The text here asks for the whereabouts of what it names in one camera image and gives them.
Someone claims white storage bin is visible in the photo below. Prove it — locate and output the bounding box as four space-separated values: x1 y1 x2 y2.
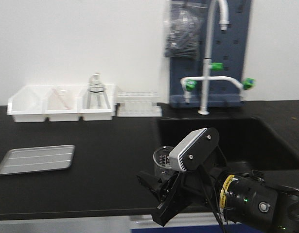
7 85 51 123
77 84 116 121
44 85 83 122

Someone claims plastic bag of pegs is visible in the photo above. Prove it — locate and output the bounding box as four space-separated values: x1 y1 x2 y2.
164 0 208 60

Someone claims white test tube rack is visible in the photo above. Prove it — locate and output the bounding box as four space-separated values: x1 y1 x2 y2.
117 92 162 117

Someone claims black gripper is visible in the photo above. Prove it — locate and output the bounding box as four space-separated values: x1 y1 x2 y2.
136 144 231 227

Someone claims white storage bin middle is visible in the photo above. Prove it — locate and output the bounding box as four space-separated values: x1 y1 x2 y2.
44 85 83 122

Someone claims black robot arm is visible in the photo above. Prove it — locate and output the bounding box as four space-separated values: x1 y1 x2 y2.
137 146 299 233

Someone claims white storage bin left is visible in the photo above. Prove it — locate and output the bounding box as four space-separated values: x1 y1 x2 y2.
7 85 51 123

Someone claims black camera cable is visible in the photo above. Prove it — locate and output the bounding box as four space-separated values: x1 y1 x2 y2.
197 165 228 233

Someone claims black sink basin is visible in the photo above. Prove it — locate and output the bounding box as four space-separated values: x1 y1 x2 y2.
157 117 299 171

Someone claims clear glass beaker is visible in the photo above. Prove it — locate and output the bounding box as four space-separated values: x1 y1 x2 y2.
153 146 174 181

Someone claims white storage bin right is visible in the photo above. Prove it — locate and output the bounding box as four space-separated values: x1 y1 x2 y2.
77 84 116 121

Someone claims blue pegboard drying rack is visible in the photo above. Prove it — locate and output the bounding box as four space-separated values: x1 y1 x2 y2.
169 0 251 108

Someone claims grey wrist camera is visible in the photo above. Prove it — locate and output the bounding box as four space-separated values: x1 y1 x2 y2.
169 128 219 172

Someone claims silver metal tray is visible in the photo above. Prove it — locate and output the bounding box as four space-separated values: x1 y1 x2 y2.
0 145 75 175

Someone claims glass alcohol lamp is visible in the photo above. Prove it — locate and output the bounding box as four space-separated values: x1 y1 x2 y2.
88 73 106 93

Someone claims black wire tripod stand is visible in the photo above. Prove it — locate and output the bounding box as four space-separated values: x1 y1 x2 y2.
87 87 110 109

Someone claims white lab faucet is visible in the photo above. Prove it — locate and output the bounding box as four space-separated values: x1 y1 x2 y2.
180 0 255 115

